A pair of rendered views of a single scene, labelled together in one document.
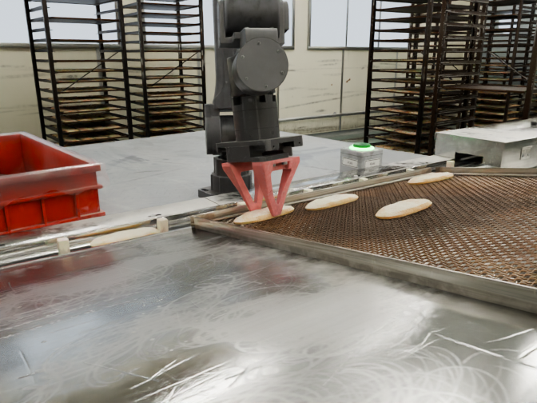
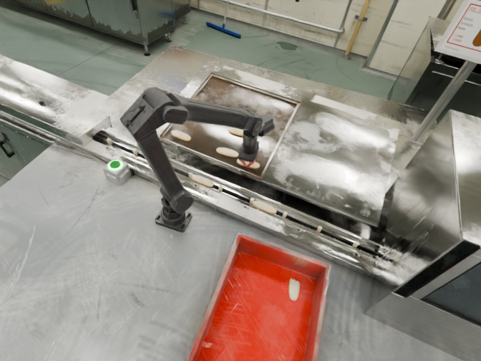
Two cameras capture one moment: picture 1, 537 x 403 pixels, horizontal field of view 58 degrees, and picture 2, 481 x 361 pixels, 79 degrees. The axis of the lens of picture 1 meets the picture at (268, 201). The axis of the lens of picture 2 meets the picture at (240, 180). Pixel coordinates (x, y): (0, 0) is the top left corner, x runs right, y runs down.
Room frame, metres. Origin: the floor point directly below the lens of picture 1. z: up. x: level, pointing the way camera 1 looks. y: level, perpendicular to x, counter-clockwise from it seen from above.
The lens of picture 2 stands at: (1.15, 0.69, 1.77)
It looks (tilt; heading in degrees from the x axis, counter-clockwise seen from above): 48 degrees down; 233
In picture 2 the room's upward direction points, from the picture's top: 9 degrees clockwise
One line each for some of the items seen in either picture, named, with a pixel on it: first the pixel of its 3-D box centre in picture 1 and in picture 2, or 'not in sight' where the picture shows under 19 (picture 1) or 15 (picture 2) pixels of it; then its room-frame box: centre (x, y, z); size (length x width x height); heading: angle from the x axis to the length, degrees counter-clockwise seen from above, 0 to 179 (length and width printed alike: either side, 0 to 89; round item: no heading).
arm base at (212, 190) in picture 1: (231, 176); (173, 213); (0.98, 0.08, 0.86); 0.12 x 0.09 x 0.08; 131
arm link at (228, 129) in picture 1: (234, 141); (175, 196); (0.96, 0.07, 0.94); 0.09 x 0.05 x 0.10; 9
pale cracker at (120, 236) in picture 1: (125, 236); (264, 206); (0.65, 0.20, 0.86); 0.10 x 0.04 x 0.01; 125
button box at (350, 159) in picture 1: (360, 171); (119, 174); (1.10, -0.22, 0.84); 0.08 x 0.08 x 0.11; 35
